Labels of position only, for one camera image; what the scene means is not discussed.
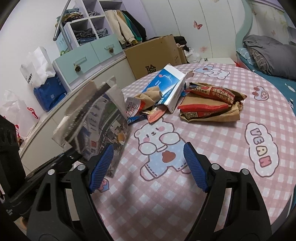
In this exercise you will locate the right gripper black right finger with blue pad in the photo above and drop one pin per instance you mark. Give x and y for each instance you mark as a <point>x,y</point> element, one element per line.
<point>247,217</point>

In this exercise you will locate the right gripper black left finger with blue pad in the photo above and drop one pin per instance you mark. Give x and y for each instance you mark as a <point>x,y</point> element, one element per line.
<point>63,208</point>

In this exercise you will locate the blue white carton box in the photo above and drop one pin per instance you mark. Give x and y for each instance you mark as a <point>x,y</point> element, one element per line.
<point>171,83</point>

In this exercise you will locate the beige sock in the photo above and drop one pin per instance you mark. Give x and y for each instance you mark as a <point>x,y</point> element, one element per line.
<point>150,97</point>

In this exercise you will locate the white low cabinet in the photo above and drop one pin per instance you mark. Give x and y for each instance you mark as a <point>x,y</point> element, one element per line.
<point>39,147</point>

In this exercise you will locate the white red plastic bag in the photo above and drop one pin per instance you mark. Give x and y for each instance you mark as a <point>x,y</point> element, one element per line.
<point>16,111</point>

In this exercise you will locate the pink checkered bed blanket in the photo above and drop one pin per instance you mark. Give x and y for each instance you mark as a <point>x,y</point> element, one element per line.
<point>180,180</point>

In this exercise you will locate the blue fabric bag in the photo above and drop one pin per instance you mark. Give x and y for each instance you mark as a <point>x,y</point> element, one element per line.
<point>50,93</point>

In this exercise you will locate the brown paper bag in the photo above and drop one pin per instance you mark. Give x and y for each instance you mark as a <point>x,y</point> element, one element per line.
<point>232,115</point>

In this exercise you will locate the red snack packet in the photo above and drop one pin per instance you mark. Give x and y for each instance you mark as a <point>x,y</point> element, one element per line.
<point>203,101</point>

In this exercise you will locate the white paper bag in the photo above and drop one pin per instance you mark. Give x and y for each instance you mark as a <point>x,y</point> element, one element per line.
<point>37,67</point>

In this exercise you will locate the blue snack wrappers pile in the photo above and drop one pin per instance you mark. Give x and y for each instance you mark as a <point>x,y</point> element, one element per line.
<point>135,111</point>

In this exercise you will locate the teal drawer unit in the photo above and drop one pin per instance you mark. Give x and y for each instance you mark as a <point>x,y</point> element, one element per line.
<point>77,65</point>

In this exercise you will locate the grey folded clothes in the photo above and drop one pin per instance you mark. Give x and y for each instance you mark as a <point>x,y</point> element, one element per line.
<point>271,56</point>

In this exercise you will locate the white cubby shelf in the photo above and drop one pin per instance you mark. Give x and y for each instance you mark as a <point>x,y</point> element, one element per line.
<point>82,22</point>

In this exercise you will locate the brown cardboard box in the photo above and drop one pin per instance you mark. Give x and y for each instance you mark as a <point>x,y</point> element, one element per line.
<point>153,55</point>

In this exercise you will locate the hanging clothes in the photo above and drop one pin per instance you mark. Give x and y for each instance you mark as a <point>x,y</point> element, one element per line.
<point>127,29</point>

